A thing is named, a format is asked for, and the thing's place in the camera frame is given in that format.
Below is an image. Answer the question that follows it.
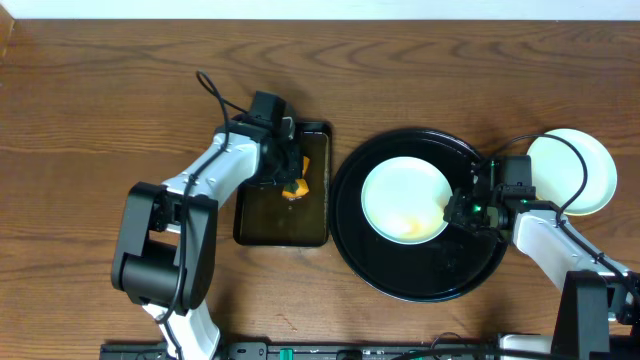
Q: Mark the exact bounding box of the orange green sponge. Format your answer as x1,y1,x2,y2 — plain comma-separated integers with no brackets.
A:
281,156,310,201

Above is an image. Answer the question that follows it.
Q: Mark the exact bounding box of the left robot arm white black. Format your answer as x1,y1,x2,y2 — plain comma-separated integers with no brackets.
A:
111,115,303,359

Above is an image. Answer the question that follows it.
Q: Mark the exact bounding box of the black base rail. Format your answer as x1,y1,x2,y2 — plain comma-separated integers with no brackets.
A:
99,333,639,360

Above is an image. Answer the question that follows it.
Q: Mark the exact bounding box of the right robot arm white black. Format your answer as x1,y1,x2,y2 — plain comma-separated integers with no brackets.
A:
444,185,639,359

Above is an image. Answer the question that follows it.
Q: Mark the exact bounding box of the light blue plate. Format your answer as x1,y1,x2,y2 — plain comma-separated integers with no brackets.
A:
527,128,618,216
361,156,452,245

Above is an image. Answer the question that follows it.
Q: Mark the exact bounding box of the black rectangular water tray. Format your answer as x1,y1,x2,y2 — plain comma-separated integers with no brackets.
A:
233,121,332,247

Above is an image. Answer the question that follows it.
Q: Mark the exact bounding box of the light blue plate front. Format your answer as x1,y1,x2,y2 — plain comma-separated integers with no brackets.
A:
361,156,452,245

